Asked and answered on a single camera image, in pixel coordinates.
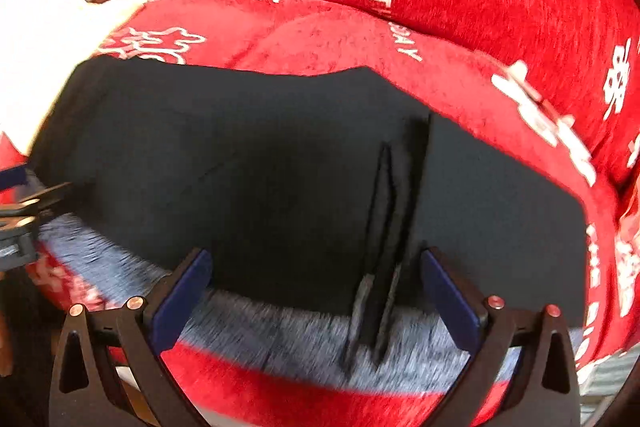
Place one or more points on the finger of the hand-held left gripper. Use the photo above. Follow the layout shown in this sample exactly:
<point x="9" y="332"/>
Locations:
<point x="12" y="176"/>
<point x="35" y="199"/>

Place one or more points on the blue-grey floral cloth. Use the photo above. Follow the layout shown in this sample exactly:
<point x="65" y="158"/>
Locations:
<point x="290" y="332"/>

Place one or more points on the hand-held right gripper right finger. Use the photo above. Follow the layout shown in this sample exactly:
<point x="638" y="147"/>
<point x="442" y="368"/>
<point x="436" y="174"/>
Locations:
<point x="450" y="294"/>

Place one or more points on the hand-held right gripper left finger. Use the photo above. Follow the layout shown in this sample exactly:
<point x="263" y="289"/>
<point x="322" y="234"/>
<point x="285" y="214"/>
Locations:
<point x="180" y="294"/>

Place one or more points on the black pants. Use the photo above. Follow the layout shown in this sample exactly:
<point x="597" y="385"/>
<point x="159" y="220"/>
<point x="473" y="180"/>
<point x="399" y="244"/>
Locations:
<point x="280" y="187"/>

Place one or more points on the white sheet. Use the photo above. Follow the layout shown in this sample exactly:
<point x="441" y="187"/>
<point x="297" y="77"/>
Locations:
<point x="45" y="37"/>

